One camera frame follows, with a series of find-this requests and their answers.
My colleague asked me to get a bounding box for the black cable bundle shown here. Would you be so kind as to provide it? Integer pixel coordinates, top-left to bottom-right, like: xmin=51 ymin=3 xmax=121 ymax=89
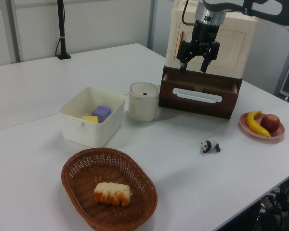
xmin=255 ymin=178 xmax=289 ymax=231

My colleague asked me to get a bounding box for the yellow toy banana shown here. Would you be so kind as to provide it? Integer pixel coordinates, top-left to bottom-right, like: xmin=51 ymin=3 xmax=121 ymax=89
xmin=246 ymin=110 xmax=272 ymax=138

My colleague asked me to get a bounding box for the purple cube block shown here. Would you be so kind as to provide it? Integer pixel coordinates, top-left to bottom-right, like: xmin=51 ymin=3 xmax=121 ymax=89
xmin=91 ymin=105 xmax=111 ymax=124

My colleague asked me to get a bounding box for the brown drawer with white handle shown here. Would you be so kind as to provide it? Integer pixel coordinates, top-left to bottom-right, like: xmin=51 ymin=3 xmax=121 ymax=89
xmin=158 ymin=70 xmax=243 ymax=120

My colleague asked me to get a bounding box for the cream plastic cabinet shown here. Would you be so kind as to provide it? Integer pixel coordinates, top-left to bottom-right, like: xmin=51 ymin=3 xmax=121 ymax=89
xmin=165 ymin=0 xmax=260 ymax=79

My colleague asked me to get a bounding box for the orange cabinet door handle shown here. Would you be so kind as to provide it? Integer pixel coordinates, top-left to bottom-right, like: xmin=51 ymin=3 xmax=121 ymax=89
xmin=175 ymin=30 xmax=185 ymax=55

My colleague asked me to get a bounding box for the yellow block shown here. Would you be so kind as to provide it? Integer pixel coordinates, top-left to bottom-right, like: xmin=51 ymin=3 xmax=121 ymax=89
xmin=82 ymin=115 xmax=99 ymax=125

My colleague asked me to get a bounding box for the red toy apple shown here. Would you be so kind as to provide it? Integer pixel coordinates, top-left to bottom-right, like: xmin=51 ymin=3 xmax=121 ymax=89
xmin=260 ymin=114 xmax=280 ymax=133

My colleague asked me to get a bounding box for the black white panda toy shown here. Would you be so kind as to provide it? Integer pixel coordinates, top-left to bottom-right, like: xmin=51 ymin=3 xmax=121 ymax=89
xmin=199 ymin=140 xmax=222 ymax=154

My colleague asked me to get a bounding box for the small white trash can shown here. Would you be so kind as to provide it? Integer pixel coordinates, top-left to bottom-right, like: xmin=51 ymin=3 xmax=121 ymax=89
xmin=128 ymin=82 xmax=160 ymax=122

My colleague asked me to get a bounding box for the white plastic storage bin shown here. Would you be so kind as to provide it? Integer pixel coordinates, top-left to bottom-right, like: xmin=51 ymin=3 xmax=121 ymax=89
xmin=58 ymin=87 xmax=126 ymax=148

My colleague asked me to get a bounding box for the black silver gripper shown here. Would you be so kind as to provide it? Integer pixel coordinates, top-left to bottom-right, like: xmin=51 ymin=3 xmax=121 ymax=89
xmin=176 ymin=4 xmax=227 ymax=75

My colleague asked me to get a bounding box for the brown wicker basket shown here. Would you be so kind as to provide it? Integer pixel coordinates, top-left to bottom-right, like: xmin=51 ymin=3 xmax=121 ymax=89
xmin=61 ymin=147 xmax=158 ymax=231

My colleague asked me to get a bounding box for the pink plate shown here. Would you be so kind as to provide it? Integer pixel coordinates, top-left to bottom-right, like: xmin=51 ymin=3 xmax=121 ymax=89
xmin=239 ymin=112 xmax=286 ymax=144

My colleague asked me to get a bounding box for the toy bread loaf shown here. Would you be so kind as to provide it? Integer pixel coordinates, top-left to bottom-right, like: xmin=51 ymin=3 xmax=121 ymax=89
xmin=93 ymin=182 xmax=133 ymax=207

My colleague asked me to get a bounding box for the black pole with base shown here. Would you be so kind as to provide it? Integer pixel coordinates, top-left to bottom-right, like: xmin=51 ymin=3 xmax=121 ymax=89
xmin=55 ymin=0 xmax=72 ymax=60

